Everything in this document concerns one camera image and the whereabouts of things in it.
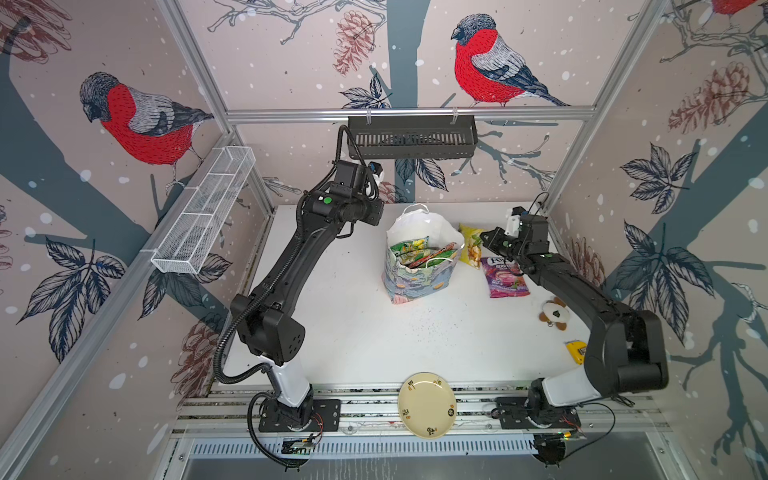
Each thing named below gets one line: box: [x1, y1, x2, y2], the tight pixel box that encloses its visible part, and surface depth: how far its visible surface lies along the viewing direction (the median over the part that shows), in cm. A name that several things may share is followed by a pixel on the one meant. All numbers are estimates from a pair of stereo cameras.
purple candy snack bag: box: [480, 257, 531, 299], surface depth 97 cm
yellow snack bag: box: [459, 223, 483, 269], surface depth 92 cm
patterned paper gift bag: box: [383, 203, 465, 304], surface depth 87 cm
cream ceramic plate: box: [397, 372, 457, 439], surface depth 76 cm
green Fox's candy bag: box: [390, 236, 430, 263], surface depth 94 cm
